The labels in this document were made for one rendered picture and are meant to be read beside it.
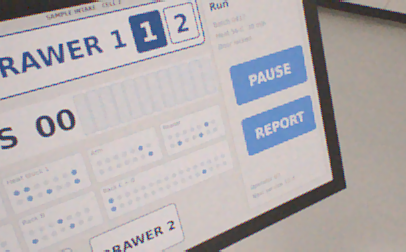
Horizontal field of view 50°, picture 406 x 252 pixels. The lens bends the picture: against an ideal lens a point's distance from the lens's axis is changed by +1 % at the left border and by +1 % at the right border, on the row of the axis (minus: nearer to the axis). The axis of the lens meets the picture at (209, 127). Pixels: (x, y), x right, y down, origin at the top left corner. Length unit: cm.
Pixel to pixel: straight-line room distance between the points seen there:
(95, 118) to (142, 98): 5
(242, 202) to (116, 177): 15
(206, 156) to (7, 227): 20
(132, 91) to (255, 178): 18
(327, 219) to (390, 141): 53
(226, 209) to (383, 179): 147
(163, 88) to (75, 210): 14
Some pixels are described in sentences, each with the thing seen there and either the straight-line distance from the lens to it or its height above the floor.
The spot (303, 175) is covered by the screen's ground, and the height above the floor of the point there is 99.
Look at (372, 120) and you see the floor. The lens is 212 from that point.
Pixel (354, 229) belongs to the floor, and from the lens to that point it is 175.
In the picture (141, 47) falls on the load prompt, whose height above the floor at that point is 115.
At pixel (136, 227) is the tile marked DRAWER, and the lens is 46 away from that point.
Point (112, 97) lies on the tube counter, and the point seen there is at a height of 112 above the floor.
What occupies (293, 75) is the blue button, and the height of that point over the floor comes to 109.
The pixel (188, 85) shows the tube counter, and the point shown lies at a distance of 45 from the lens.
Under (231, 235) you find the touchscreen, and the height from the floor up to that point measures 97.
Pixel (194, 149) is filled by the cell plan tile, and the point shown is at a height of 106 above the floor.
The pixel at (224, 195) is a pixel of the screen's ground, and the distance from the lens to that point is 49.
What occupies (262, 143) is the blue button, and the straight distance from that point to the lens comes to 50.
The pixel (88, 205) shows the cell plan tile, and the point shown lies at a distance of 44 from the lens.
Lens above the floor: 143
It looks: 50 degrees down
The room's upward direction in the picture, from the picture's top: 10 degrees clockwise
